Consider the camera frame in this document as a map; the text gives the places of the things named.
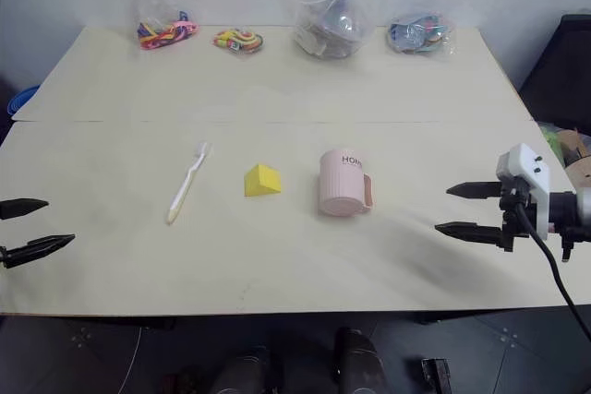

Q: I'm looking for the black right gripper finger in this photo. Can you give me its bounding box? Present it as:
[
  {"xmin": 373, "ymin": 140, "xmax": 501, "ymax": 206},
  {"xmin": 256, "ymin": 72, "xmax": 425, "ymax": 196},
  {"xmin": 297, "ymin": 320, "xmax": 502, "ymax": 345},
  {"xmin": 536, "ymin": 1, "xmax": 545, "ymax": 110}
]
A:
[
  {"xmin": 445, "ymin": 181, "xmax": 503, "ymax": 202},
  {"xmin": 434, "ymin": 221, "xmax": 505, "ymax": 250}
]

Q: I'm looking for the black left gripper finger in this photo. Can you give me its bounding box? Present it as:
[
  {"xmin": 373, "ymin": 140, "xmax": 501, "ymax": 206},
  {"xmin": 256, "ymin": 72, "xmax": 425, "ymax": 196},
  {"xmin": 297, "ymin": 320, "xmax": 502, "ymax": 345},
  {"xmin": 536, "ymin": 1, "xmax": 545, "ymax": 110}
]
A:
[
  {"xmin": 0, "ymin": 233, "xmax": 77, "ymax": 269},
  {"xmin": 0, "ymin": 198, "xmax": 50, "ymax": 221}
]

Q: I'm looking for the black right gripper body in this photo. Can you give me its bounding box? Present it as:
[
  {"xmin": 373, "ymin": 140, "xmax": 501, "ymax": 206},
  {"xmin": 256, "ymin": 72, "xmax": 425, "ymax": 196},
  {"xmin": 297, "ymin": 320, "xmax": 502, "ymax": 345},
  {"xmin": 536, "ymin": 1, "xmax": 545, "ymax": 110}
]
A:
[{"xmin": 497, "ymin": 178, "xmax": 539, "ymax": 254}]

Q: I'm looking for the box of green and brown items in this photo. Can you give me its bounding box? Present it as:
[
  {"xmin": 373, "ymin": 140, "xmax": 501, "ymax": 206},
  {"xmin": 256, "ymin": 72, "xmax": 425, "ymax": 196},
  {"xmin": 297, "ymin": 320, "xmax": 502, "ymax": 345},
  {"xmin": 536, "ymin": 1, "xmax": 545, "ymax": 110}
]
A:
[{"xmin": 537, "ymin": 120, "xmax": 591, "ymax": 187}]

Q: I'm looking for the blue round container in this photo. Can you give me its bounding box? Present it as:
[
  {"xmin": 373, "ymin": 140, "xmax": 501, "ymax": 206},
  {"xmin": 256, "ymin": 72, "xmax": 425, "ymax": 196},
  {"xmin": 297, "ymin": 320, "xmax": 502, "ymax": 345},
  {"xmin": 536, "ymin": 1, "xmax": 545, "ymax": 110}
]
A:
[{"xmin": 7, "ymin": 85, "xmax": 42, "ymax": 117}]

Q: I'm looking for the pink ribbed cup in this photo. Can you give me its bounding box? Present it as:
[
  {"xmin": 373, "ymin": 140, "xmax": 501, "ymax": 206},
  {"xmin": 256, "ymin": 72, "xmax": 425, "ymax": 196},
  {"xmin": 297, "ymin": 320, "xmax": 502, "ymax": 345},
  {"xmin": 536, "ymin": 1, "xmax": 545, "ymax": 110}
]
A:
[{"xmin": 316, "ymin": 149, "xmax": 374, "ymax": 218}]

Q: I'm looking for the black chair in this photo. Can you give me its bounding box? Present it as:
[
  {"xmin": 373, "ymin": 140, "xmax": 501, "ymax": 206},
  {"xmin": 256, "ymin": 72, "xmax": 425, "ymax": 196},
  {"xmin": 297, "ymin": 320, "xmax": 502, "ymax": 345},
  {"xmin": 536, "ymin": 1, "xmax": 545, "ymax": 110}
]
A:
[{"xmin": 518, "ymin": 13, "xmax": 591, "ymax": 130}]

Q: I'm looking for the small black block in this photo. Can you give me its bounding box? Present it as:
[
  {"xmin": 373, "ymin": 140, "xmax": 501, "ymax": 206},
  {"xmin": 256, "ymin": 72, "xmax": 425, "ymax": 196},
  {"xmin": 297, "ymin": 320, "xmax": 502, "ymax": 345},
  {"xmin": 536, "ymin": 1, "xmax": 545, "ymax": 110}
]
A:
[{"xmin": 419, "ymin": 357, "xmax": 452, "ymax": 394}]

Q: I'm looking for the white toothbrush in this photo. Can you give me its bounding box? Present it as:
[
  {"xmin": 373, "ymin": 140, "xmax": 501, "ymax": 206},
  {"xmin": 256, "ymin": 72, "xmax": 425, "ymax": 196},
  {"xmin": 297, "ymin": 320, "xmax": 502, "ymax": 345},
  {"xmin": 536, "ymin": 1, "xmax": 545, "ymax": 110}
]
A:
[{"xmin": 166, "ymin": 141, "xmax": 212, "ymax": 225}]

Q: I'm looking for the bag of blue round pieces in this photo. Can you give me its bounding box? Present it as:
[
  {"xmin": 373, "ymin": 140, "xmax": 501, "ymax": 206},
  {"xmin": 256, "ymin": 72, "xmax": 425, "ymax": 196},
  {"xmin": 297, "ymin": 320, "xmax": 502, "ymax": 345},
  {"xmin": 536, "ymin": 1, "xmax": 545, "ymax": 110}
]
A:
[{"xmin": 386, "ymin": 14, "xmax": 456, "ymax": 57}]

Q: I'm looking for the dark rounded robot foot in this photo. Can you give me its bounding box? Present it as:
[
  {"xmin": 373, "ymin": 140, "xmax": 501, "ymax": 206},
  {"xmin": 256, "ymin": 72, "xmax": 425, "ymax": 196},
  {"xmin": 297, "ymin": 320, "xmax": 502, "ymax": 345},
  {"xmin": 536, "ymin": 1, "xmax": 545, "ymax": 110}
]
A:
[{"xmin": 332, "ymin": 327, "xmax": 393, "ymax": 394}]

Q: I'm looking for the yellow soap block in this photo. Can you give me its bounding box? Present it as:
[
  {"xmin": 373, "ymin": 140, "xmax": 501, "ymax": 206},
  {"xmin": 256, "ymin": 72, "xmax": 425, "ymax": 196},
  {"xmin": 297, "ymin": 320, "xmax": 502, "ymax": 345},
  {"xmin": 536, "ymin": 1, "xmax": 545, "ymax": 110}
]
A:
[{"xmin": 243, "ymin": 163, "xmax": 283, "ymax": 197}]

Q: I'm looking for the clear bag of mixed items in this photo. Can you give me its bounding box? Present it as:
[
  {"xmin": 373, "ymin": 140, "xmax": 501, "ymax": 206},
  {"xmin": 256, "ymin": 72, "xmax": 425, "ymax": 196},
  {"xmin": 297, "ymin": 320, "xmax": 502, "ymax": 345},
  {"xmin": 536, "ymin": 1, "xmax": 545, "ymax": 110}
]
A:
[{"xmin": 292, "ymin": 0, "xmax": 373, "ymax": 60}]

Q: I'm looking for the bag of colourful ribbons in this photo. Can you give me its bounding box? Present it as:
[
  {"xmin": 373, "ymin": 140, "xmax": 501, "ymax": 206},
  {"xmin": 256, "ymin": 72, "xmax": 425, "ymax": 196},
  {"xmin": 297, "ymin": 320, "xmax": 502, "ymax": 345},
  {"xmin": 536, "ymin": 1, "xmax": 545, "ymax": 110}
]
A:
[{"xmin": 136, "ymin": 9, "xmax": 201, "ymax": 51}]

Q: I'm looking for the bag of colourful beads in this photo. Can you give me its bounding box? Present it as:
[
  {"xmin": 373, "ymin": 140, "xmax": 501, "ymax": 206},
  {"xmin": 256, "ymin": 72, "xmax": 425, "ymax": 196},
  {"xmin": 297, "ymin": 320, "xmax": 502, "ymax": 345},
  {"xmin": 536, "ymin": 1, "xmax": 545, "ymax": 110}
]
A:
[{"xmin": 212, "ymin": 28, "xmax": 266, "ymax": 54}]

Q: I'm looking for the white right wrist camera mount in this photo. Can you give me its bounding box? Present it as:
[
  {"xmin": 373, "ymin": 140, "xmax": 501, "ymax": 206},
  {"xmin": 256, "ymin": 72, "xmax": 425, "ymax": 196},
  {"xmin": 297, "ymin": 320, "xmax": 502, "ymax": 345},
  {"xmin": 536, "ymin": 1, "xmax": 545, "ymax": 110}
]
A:
[{"xmin": 496, "ymin": 143, "xmax": 552, "ymax": 242}]

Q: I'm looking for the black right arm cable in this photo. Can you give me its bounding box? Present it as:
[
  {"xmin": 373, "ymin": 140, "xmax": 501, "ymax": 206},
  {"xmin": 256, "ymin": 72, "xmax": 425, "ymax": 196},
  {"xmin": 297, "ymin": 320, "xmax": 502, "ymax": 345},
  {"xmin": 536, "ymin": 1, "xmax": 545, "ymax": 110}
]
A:
[{"xmin": 515, "ymin": 200, "xmax": 591, "ymax": 340}]

